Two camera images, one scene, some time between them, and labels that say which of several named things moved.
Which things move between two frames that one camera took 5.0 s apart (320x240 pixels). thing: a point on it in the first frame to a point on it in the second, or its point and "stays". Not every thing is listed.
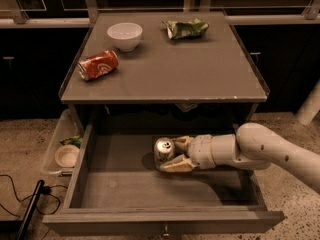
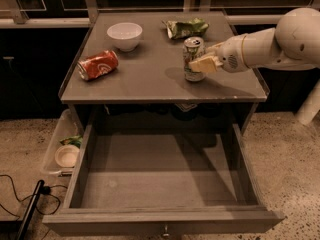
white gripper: x=200 y=151 to x=230 y=56
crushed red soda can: x=98 y=64 stays
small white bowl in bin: x=67 y=155 stays
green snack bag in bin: x=75 y=141 stays
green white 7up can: x=163 y=150 to x=193 y=49
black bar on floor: x=30 y=210 stays
